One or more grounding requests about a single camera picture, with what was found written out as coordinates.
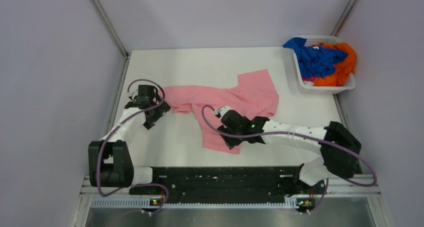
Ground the pink t shirt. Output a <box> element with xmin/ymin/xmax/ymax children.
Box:
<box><xmin>164</xmin><ymin>69</ymin><xmax>279</xmax><ymax>155</ymax></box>

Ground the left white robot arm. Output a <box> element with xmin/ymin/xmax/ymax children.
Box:
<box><xmin>88</xmin><ymin>84</ymin><xmax>171</xmax><ymax>188</ymax></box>

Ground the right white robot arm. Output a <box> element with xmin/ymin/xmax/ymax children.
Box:
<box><xmin>213</xmin><ymin>106</ymin><xmax>362</xmax><ymax>193</ymax></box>

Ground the blue t shirt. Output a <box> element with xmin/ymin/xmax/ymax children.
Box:
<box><xmin>282</xmin><ymin>37</ymin><xmax>348</xmax><ymax>79</ymax></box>

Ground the white plastic laundry basket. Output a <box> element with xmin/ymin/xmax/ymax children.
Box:
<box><xmin>292</xmin><ymin>35</ymin><xmax>357</xmax><ymax>94</ymax></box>

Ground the orange t shirt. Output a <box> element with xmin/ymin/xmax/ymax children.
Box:
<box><xmin>314</xmin><ymin>42</ymin><xmax>357</xmax><ymax>87</ymax></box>

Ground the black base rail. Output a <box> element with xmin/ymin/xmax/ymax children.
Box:
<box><xmin>129</xmin><ymin>166</ymin><xmax>325</xmax><ymax>204</ymax></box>

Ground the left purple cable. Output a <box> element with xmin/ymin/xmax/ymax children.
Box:
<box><xmin>96</xmin><ymin>79</ymin><xmax>170</xmax><ymax>216</ymax></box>

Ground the white toothed cable duct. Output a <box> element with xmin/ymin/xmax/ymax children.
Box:
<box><xmin>91</xmin><ymin>197</ymin><xmax>299</xmax><ymax>209</ymax></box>

